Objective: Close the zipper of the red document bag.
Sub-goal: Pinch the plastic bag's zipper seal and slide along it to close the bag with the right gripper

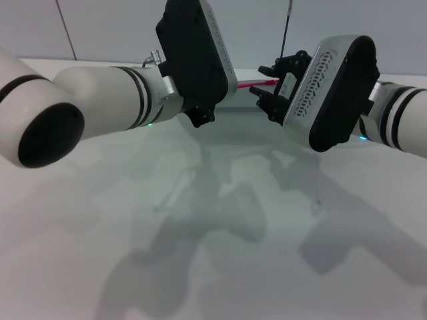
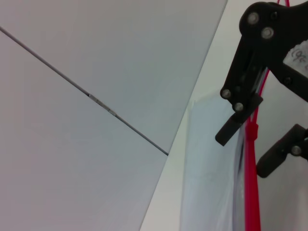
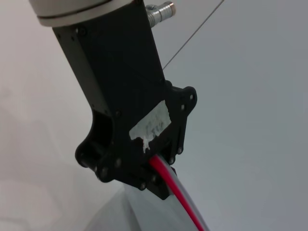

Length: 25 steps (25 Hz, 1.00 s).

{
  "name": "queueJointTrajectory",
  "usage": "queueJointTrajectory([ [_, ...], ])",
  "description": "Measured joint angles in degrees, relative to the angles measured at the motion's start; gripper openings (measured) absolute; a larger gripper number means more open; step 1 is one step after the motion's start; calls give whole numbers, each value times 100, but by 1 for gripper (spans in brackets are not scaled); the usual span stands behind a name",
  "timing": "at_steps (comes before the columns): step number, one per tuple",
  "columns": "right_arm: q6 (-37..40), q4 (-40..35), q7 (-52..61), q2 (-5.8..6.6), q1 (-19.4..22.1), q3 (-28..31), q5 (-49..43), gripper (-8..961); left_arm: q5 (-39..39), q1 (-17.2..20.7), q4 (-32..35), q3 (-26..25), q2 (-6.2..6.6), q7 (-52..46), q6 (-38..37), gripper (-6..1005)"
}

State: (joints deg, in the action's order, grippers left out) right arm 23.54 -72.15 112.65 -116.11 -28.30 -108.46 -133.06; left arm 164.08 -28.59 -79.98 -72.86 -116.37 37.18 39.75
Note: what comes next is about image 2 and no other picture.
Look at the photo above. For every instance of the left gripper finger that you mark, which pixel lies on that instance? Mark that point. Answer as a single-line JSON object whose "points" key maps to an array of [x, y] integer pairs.
{"points": [[281, 149], [243, 72]]}

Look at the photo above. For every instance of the clear document bag red zipper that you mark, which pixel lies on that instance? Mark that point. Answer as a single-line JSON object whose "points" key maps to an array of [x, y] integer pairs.
{"points": [[209, 156]]}

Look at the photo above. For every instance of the red zipper slider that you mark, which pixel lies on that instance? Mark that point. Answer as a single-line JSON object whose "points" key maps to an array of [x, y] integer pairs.
{"points": [[251, 130]]}

